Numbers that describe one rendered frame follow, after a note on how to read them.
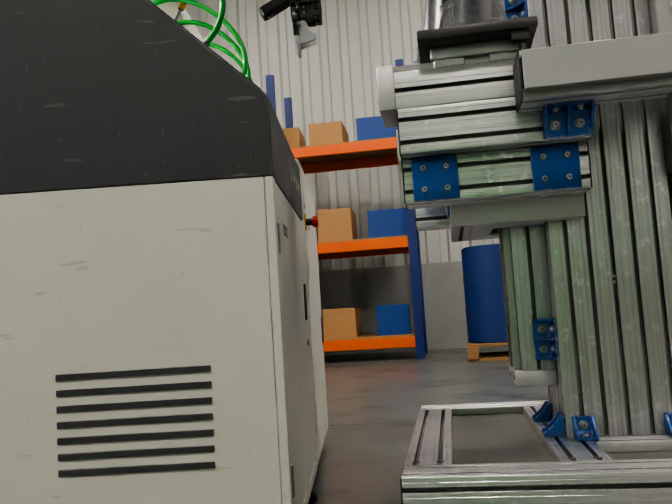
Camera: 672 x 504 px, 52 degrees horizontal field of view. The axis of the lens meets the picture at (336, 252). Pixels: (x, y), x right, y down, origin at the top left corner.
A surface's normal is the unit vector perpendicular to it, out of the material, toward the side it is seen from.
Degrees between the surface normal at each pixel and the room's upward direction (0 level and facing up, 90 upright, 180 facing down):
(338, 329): 90
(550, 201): 90
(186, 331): 90
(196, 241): 90
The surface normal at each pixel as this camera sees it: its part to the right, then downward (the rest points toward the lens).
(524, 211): -0.16, -0.07
